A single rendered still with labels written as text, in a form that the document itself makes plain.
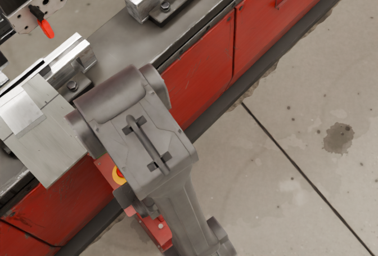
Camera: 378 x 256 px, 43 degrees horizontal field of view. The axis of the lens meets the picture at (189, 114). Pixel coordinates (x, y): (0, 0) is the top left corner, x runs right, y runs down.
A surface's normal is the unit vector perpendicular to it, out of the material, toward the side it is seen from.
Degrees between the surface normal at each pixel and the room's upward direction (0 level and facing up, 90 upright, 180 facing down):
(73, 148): 0
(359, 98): 0
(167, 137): 13
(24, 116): 0
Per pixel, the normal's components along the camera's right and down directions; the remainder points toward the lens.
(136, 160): 0.07, -0.25
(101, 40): -0.07, -0.42
